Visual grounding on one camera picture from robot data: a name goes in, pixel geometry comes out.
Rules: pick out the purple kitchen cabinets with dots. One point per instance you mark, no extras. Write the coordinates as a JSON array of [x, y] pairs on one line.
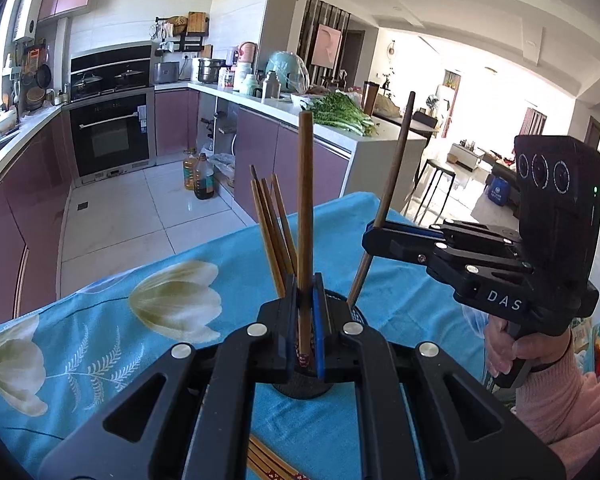
[[56, 238]]

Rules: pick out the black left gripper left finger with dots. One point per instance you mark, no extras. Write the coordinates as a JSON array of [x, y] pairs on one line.
[[278, 359]]

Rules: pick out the steel cooking pot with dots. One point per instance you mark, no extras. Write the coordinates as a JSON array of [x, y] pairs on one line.
[[208, 70]]

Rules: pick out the cooking oil bottle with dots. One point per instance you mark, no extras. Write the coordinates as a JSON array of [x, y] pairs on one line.
[[190, 163]]

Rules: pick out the blue floral tablecloth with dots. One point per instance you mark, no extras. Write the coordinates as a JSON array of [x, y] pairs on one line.
[[62, 363]]

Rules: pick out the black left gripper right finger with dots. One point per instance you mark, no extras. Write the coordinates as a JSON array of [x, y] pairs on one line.
[[334, 357]]

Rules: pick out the white water heater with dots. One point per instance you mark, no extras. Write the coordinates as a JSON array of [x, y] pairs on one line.
[[27, 18]]

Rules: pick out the black right camera box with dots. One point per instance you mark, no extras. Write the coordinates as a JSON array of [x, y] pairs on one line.
[[559, 209]]

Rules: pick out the green leafy vegetables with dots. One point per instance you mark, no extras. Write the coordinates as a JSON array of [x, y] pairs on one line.
[[338, 110]]

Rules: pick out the mint green appliance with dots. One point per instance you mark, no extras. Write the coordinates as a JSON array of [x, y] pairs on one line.
[[291, 72]]

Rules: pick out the right hand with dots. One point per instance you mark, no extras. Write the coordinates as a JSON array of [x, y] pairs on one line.
[[502, 350]]

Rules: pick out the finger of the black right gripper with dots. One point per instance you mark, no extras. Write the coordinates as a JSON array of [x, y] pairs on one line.
[[406, 242]]

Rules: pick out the bamboo chopstick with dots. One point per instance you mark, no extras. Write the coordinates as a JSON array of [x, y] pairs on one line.
[[267, 465], [267, 233], [283, 221], [385, 200], [278, 242], [305, 233]]

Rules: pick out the black mesh utensil holder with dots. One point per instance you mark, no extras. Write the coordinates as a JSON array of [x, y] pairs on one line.
[[303, 382]]

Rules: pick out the dark sauce bottle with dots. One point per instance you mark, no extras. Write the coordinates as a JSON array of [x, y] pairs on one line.
[[203, 178]]

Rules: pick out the pink right sleeve forearm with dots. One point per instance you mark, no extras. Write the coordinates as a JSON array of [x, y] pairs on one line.
[[561, 405]]

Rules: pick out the bamboo chopstick in holder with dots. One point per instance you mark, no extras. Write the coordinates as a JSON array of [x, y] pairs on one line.
[[267, 233], [278, 242], [283, 221]]

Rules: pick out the black built-in oven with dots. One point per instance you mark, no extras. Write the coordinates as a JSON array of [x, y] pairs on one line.
[[112, 111]]

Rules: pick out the bamboo chopstick on table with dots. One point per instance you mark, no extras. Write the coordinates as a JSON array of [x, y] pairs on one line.
[[267, 465]]

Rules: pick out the black bar stool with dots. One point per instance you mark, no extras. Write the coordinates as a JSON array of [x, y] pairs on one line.
[[437, 180]]

